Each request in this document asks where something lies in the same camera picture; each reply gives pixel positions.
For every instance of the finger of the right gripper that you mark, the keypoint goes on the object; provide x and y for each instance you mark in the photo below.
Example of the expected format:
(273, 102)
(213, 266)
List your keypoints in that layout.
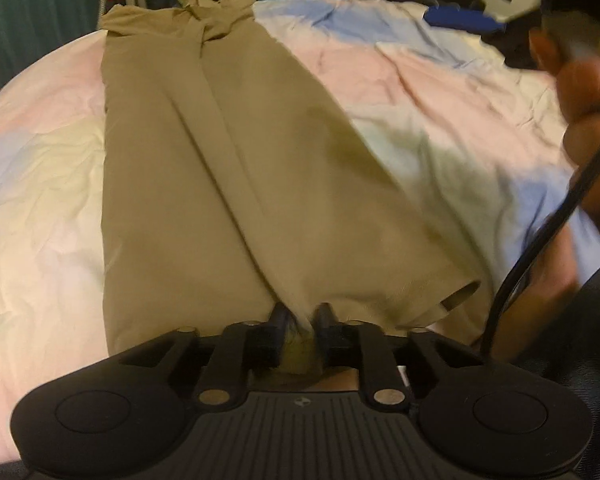
(472, 21)

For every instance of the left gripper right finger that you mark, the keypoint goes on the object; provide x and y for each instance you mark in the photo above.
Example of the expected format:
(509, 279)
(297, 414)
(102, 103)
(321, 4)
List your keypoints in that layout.
(364, 347)

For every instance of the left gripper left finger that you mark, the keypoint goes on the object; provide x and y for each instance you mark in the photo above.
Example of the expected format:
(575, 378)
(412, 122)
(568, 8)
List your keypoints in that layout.
(243, 349)

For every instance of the khaki beige t-shirt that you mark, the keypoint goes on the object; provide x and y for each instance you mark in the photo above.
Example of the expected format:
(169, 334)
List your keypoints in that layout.
(233, 182)

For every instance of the person's right hand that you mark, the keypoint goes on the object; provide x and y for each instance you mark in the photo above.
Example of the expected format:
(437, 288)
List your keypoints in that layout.
(578, 91)

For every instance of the pastel bed duvet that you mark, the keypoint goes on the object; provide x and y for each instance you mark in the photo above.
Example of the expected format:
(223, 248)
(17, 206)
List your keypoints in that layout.
(473, 144)

